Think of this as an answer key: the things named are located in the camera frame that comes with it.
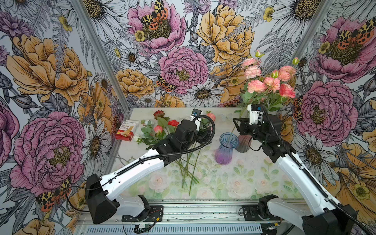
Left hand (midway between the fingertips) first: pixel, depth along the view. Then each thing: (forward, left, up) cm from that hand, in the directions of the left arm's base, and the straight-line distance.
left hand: (200, 128), depth 72 cm
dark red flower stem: (+31, +27, -23) cm, 47 cm away
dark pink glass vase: (+4, -28, -22) cm, 36 cm away
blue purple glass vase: (-1, -15, -24) cm, 29 cm away
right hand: (+4, -18, -1) cm, 18 cm away
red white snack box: (+19, +49, -26) cm, 58 cm away
